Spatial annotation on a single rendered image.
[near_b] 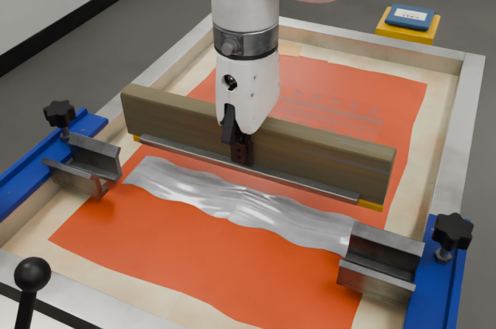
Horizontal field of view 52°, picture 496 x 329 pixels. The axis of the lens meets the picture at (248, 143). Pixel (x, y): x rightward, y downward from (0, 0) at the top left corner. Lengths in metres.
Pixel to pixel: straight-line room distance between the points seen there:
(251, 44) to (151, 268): 0.31
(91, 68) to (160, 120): 2.30
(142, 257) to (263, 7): 0.35
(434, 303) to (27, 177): 0.55
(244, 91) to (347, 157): 0.15
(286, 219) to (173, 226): 0.16
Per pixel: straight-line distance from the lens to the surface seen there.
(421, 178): 0.82
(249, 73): 0.56
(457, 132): 0.87
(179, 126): 0.70
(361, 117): 0.92
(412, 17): 1.26
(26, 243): 0.75
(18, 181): 0.77
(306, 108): 0.92
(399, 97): 0.99
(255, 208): 0.72
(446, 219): 0.62
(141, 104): 0.72
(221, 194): 0.74
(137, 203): 0.75
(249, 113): 0.59
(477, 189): 2.32
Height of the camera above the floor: 1.49
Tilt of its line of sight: 40 degrees down
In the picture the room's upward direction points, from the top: straight up
